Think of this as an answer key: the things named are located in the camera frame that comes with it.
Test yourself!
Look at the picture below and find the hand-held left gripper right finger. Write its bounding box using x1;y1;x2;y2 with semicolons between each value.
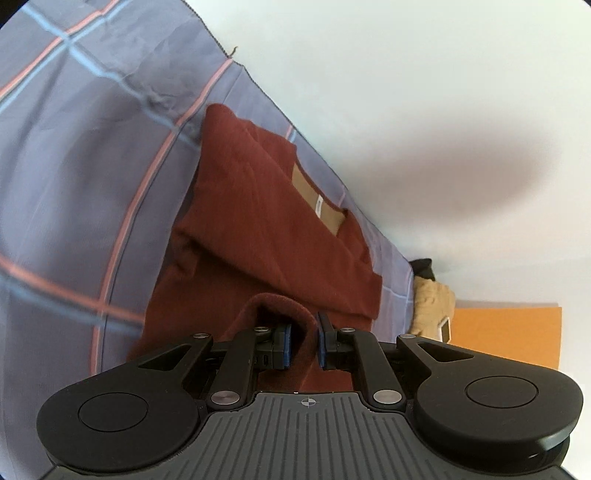
316;311;476;409

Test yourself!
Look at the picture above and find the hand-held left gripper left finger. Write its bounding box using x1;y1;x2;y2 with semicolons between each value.
136;323;294;409

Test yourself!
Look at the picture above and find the maroon long-sleeve sweater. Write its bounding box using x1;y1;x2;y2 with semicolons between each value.
127;104;384;394

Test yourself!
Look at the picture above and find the tan cloth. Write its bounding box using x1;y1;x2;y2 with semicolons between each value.
410;276;456;342

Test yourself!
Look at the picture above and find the black cloth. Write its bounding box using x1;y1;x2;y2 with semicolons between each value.
410;258;437;282

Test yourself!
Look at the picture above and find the orange board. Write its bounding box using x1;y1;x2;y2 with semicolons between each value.
449;300;564;371

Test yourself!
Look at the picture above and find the blue plaid bedsheet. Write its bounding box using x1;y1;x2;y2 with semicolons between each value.
0;0;414;462

